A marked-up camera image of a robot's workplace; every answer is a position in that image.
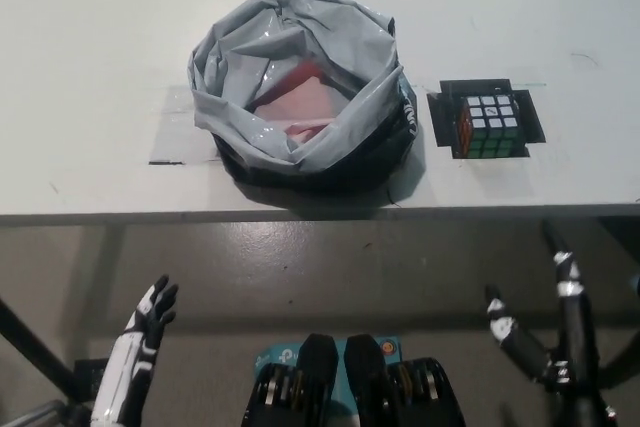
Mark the black diagonal table leg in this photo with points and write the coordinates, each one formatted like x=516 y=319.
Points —
x=40 y=347

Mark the rubik's cube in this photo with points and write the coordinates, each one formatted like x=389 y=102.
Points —
x=487 y=129

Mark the silver tripod tube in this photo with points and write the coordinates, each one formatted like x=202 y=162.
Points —
x=25 y=414

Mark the red and pink paper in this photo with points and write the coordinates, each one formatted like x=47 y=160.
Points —
x=300 y=97

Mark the white and black left hand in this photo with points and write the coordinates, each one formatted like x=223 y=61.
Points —
x=127 y=367

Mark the teal tp-link box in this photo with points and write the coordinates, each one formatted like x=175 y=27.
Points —
x=280 y=352

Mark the black right hand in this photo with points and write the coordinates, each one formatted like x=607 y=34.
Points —
x=575 y=327

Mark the black robot torso blocks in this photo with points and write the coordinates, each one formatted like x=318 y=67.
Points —
x=310 y=387

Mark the clear tape patch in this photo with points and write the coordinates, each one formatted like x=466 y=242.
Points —
x=170 y=122

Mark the black floor foot plate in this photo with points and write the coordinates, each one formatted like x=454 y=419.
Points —
x=90 y=377

